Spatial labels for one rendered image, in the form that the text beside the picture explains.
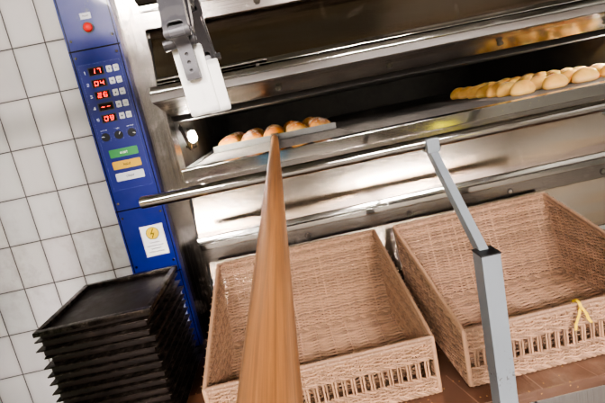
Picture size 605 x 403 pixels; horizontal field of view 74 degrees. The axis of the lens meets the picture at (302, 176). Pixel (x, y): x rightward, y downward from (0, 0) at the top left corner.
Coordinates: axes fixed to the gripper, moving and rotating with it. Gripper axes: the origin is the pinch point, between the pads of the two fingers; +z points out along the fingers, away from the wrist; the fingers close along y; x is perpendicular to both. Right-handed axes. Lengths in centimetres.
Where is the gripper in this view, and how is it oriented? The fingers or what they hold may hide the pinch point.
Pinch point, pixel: (212, 102)
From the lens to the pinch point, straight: 50.9
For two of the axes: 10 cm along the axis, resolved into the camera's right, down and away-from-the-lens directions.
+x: 9.6, -2.6, 0.4
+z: 2.5, 9.5, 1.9
